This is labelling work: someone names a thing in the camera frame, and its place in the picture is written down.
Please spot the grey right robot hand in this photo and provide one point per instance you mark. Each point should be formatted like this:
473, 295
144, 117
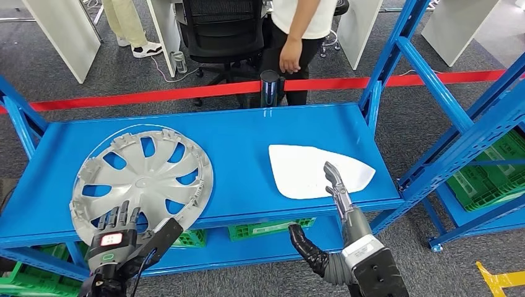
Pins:
357, 225

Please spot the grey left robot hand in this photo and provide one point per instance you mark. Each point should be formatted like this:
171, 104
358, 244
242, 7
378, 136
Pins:
110, 254

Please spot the silver plastic wheel hubcap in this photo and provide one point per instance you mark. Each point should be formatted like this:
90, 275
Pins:
143, 182

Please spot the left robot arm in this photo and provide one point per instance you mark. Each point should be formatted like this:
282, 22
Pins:
102, 285

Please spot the white flat panel part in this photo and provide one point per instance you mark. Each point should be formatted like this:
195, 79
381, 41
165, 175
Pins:
299, 172

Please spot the blue metal shelf rack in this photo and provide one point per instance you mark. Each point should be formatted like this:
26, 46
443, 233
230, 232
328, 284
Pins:
246, 143
463, 221

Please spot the green plastic crate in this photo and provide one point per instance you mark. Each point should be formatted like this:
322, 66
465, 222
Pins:
266, 229
24, 283
492, 180
190, 238

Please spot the yellow floor tape square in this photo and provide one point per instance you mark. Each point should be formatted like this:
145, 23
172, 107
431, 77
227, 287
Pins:
508, 280

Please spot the red barrier belt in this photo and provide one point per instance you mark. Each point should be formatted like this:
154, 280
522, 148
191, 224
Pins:
164, 94

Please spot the clear plastic bottle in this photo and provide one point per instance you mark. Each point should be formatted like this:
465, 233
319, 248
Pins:
179, 61

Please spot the person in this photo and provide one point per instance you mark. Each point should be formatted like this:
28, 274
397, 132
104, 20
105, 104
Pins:
123, 20
299, 16

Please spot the black round stool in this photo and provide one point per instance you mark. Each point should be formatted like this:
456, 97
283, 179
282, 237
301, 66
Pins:
342, 6

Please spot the black mesh office chair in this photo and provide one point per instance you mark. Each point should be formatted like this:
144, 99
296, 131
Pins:
223, 28

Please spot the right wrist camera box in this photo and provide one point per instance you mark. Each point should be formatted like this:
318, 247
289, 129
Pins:
377, 270

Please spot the black stanchion post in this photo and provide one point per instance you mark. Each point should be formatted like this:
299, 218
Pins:
270, 88

